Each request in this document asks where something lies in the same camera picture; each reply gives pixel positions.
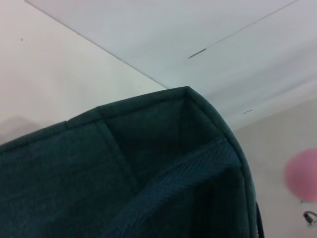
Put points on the dark teal insulated lunch bag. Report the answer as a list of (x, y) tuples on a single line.
[(74, 186)]

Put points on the pink toy peach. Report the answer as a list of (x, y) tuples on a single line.
[(302, 173)]

